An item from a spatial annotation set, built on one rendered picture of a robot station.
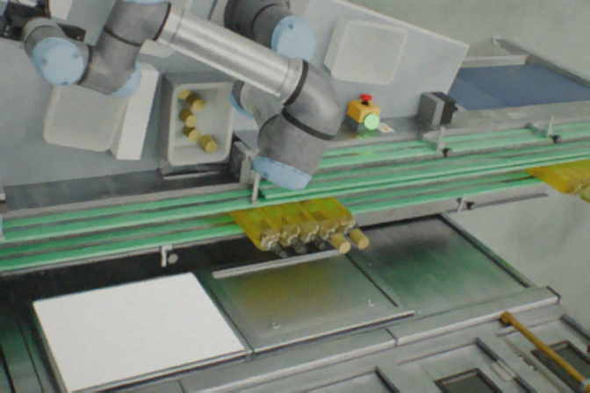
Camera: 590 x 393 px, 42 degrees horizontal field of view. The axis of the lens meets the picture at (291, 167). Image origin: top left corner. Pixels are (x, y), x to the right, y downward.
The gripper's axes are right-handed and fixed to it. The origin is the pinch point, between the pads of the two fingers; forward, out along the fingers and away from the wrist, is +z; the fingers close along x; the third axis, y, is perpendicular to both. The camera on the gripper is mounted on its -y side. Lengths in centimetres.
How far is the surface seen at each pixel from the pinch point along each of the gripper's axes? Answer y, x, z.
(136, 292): -41, 59, -11
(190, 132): -52, 23, 10
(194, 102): -49, 15, 10
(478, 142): -141, 4, -3
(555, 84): -213, -16, 36
